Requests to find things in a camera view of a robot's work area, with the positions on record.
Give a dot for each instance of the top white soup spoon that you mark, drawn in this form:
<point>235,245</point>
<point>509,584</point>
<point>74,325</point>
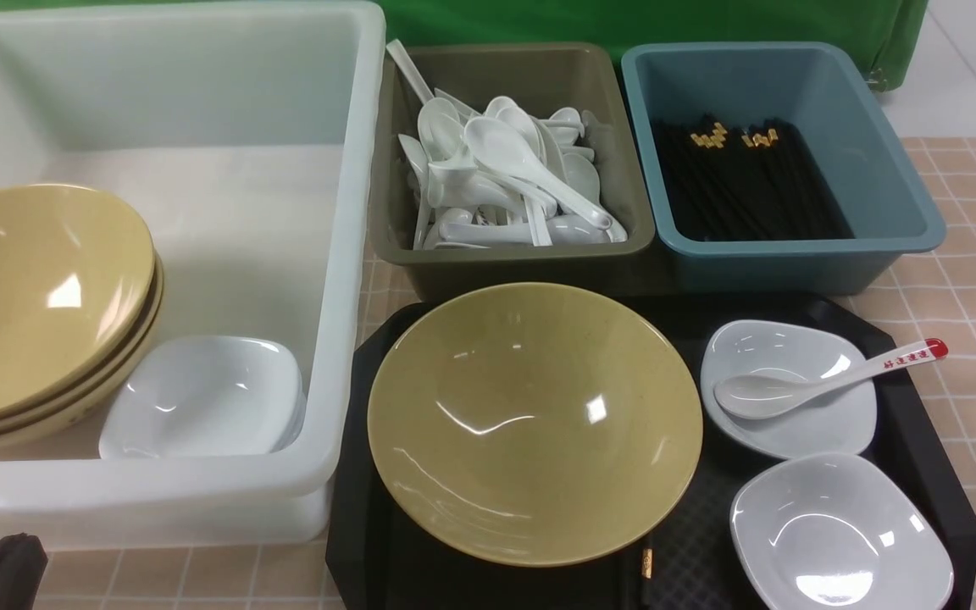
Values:
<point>502,149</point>

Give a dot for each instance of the pile of white spoons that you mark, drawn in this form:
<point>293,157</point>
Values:
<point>461,203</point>

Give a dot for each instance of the bottom stacked tan bowl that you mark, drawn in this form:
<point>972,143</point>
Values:
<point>81,404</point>

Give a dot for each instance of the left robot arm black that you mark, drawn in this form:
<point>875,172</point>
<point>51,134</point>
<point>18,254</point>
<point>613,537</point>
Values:
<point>22,564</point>

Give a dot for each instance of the tan noodle bowl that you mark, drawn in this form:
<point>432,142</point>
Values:
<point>535,424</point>

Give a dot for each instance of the white spoon red handle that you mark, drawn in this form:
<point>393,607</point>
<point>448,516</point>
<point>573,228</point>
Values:
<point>754,397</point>

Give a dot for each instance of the white side dish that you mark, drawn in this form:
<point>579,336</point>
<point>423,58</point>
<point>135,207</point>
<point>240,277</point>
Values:
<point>841,421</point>
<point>831,531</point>

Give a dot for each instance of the black plastic serving tray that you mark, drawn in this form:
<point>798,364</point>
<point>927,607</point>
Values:
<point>380,559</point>

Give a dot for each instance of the blue plastic chopstick bin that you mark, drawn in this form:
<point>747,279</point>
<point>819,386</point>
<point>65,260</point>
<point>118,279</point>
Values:
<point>818,89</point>

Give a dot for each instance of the middle stacked tan bowl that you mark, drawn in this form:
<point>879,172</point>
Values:
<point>35,409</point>

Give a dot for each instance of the white spoon leaning on rim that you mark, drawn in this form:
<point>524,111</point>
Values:
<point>410,71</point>

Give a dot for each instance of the black chopstick gold band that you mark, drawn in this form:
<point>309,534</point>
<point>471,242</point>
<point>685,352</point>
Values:
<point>646,571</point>

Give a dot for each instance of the white dish in tub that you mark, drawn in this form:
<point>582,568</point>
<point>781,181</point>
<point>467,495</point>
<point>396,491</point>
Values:
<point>207,396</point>

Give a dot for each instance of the green cloth backdrop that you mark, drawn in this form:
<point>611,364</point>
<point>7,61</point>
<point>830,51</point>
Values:
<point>880,37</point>

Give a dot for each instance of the bundle of black chopsticks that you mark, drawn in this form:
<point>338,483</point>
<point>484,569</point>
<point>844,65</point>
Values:
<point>751,183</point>

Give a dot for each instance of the large white plastic tub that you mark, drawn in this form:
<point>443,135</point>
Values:
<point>243,133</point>

